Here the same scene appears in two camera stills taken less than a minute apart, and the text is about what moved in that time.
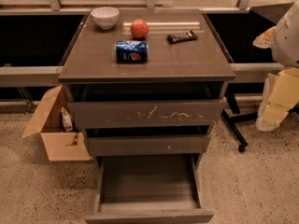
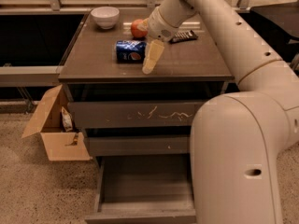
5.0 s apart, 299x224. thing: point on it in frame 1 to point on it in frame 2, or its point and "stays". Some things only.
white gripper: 287,41 to 160,27
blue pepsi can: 132,51 stays
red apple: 139,28 stays
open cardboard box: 61,146 stays
